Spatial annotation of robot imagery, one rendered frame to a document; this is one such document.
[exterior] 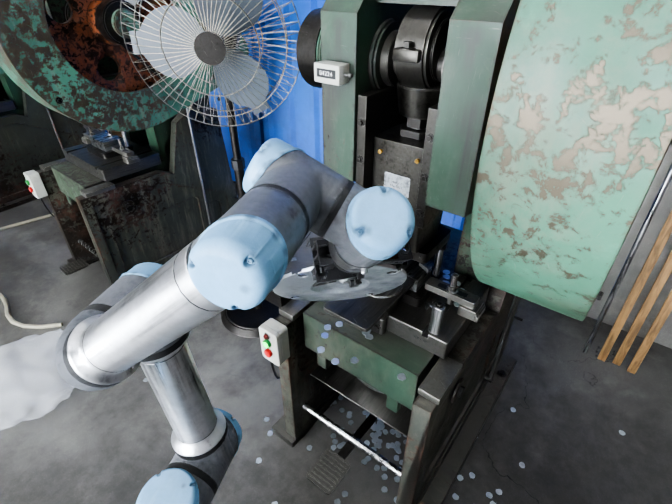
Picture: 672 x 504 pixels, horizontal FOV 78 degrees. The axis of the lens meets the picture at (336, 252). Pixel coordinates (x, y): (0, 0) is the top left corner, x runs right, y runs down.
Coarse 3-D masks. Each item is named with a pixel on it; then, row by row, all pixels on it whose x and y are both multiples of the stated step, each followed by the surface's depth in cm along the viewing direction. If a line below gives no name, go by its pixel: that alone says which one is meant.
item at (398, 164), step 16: (400, 128) 102; (384, 144) 99; (400, 144) 96; (416, 144) 95; (384, 160) 101; (400, 160) 98; (416, 160) 95; (384, 176) 103; (400, 176) 100; (416, 176) 98; (400, 192) 102; (416, 192) 100; (432, 224) 111; (416, 240) 106
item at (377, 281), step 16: (304, 272) 78; (368, 272) 82; (384, 272) 83; (400, 272) 84; (288, 288) 88; (304, 288) 89; (320, 288) 93; (336, 288) 94; (352, 288) 95; (368, 288) 94; (384, 288) 96
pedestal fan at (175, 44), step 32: (224, 0) 129; (256, 0) 133; (128, 32) 135; (160, 32) 130; (192, 32) 137; (224, 32) 137; (256, 32) 131; (160, 64) 139; (192, 64) 135; (224, 64) 143; (256, 64) 139; (288, 64) 145; (224, 96) 143; (256, 96) 149; (224, 320) 212; (256, 320) 209
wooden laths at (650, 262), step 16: (656, 208) 161; (640, 240) 167; (656, 240) 164; (656, 256) 165; (624, 272) 174; (640, 272) 171; (640, 288) 173; (656, 288) 170; (608, 304) 183; (624, 304) 179; (624, 320) 181; (640, 320) 178; (656, 320) 173; (592, 336) 191; (608, 336) 187; (656, 336) 175; (608, 352) 190; (624, 352) 187; (640, 352) 181
